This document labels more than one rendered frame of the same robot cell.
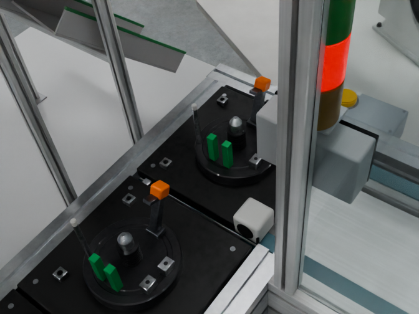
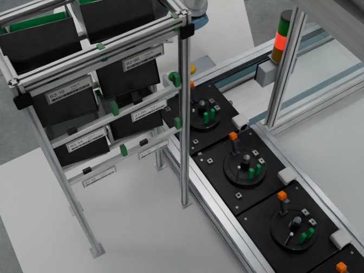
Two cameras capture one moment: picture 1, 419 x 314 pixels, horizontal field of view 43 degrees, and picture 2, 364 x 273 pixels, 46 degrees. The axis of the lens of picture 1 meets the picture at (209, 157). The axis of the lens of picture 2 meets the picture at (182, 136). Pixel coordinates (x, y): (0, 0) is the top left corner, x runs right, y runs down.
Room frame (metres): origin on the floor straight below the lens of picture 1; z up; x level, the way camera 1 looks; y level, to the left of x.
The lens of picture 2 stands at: (0.39, 0.85, 2.18)
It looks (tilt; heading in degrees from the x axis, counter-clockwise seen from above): 56 degrees down; 287
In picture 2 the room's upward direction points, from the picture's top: 1 degrees counter-clockwise
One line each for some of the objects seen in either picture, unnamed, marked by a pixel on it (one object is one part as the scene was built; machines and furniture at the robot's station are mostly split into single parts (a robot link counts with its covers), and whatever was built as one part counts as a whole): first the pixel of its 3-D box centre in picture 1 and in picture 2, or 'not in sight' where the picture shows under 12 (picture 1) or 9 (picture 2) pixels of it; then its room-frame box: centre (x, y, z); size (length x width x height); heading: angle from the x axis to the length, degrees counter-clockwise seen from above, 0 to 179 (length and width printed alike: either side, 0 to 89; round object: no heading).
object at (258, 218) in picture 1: (253, 220); (240, 122); (0.45, -0.05, 0.97); 0.05 x 0.05 x 0.04; 48
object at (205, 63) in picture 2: not in sight; (189, 75); (0.69, -0.26, 0.93); 0.21 x 0.07 x 0.06; 48
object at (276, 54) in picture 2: not in sight; (281, 50); (0.37, -0.11, 1.29); 0.05 x 0.05 x 0.05
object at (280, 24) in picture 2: not in sight; (287, 24); (0.37, -0.11, 1.39); 0.05 x 0.05 x 0.05
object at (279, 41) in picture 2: not in sight; (284, 38); (0.37, -0.11, 1.34); 0.05 x 0.05 x 0.05
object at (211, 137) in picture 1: (212, 147); (205, 117); (0.56, -0.01, 1.01); 0.01 x 0.01 x 0.05; 48
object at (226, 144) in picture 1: (227, 154); (212, 114); (0.54, -0.03, 1.01); 0.01 x 0.01 x 0.05; 48
